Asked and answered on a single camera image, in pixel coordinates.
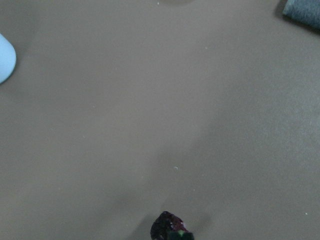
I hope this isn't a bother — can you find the light blue plastic cup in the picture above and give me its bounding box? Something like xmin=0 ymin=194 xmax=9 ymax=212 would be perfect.
xmin=0 ymin=34 xmax=17 ymax=84

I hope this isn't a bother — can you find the grey folded cloth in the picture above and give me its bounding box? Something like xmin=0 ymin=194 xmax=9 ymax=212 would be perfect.
xmin=282 ymin=0 xmax=320 ymax=30

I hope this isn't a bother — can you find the dark cherry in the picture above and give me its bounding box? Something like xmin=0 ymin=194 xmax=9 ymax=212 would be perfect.
xmin=150 ymin=211 xmax=195 ymax=240

